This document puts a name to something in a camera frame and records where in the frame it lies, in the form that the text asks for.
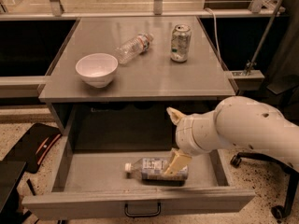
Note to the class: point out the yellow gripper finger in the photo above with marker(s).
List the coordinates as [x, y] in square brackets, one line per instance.
[177, 162]
[175, 115]

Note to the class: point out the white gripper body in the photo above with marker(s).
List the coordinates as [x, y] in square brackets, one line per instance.
[186, 135]

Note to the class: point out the blue label plastic bottle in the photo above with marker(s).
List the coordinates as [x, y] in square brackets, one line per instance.
[153, 169]

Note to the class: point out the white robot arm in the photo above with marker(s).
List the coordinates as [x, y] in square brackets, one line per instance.
[235, 122]

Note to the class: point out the clear plastic water bottle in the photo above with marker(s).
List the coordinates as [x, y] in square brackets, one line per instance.
[133, 47]

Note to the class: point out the open grey top drawer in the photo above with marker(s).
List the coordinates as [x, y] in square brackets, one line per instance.
[88, 179]

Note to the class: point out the crushed silver soda can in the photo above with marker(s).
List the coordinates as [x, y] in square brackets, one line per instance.
[180, 43]

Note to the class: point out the white ceramic bowl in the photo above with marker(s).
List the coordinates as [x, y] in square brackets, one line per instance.
[98, 69]

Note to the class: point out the metal rod with clamp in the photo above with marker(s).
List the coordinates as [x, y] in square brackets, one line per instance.
[261, 38]

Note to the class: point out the black flat panel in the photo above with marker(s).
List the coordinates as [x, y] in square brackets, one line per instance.
[10, 176]

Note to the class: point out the black drawer handle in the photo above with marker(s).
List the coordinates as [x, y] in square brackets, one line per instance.
[142, 210]

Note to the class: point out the grey metal rail frame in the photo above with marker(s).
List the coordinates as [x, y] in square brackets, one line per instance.
[67, 9]

